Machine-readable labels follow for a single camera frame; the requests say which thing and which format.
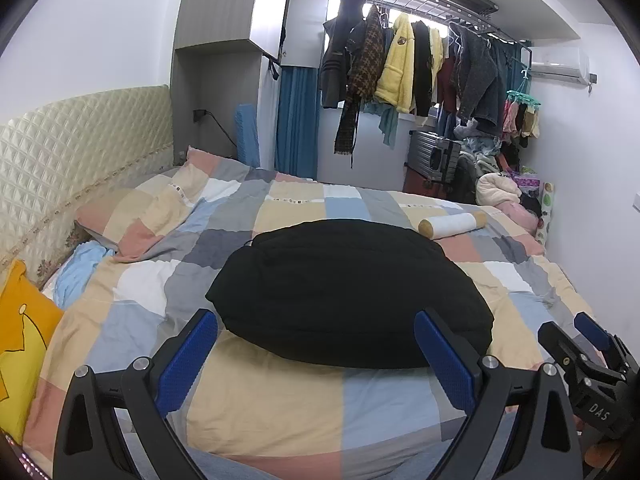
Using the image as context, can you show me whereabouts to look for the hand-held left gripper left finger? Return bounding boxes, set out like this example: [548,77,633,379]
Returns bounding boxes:
[52,308,219,480]

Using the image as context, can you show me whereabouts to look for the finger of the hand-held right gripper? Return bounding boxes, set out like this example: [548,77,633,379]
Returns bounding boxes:
[574,311,640,377]
[537,321,601,386]

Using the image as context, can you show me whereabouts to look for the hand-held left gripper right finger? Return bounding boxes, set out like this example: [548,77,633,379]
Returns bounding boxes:
[414,308,585,480]

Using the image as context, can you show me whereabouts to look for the pile of clothes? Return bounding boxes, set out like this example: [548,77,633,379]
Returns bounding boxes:
[452,125,523,206]

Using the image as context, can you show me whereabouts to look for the patchwork bed cover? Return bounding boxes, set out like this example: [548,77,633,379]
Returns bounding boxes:
[22,147,601,480]

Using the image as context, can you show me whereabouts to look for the dotted white bag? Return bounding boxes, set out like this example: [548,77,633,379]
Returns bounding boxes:
[537,180,556,248]

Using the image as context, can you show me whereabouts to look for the white bolster pillow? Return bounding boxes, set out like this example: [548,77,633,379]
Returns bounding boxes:
[417,211,488,240]

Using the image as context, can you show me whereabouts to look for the pink pillow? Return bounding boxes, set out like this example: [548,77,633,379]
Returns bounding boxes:
[495,200,543,233]

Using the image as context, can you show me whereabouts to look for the light blue cloth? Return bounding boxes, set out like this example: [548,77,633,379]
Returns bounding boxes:
[42,245,113,311]

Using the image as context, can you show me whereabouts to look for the patchwork pillow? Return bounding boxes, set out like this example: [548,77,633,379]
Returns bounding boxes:
[75,146,261,263]

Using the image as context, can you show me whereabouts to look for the purple bag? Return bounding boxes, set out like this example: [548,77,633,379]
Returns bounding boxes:
[517,167,541,196]

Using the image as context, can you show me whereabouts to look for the yellow printed pillow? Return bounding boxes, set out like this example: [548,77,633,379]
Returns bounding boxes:
[0,260,65,446]

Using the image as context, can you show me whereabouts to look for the cream blanket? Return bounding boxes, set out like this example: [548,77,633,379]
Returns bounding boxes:
[475,172,523,206]

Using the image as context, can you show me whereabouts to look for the silver suitcase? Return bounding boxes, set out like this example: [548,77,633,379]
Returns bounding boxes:
[407,130,463,186]

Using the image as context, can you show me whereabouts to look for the green sock hanger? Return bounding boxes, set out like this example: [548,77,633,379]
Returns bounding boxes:
[501,67,542,148]

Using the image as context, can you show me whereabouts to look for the blue fabric board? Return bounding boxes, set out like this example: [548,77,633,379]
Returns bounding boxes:
[235,104,261,168]

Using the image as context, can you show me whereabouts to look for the cream quilted headboard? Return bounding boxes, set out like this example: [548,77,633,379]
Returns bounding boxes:
[0,85,173,281]

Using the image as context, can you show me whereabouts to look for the teal cloth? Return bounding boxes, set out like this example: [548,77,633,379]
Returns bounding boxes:
[363,100,401,148]

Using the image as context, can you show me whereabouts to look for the dark blue jeans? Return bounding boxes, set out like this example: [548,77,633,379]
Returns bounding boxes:
[487,42,521,136]

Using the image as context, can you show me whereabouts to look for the blue curtain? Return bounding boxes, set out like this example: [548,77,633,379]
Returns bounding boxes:
[275,66,320,181]

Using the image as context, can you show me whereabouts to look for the white air conditioner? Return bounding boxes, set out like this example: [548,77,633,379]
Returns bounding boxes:
[529,46,591,86]

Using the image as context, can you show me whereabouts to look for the dark red garment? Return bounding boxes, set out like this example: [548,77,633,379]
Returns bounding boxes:
[439,55,458,111]

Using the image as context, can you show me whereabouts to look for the grey denim jacket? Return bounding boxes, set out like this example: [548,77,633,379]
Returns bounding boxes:
[452,27,501,128]

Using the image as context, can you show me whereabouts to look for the black jacket with white cuffs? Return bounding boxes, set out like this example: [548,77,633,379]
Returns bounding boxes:
[411,20,433,128]

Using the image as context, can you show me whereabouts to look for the yellow fleece jacket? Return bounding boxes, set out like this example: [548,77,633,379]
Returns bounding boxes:
[374,12,416,113]

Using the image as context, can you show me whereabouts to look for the pale yellow garment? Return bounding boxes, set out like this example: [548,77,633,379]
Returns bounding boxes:
[429,27,445,81]

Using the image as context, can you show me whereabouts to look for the brown houndstooth jacket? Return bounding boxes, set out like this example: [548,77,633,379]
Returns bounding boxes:
[334,5,386,158]

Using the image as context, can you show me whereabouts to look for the black hanging coat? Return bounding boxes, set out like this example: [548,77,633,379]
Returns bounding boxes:
[320,0,368,109]

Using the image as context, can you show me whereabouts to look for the black wall charger with cable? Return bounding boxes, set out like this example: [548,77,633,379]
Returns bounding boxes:
[192,108,236,151]

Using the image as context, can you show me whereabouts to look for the grey white wall cabinet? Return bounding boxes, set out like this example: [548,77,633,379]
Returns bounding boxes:
[175,0,326,68]

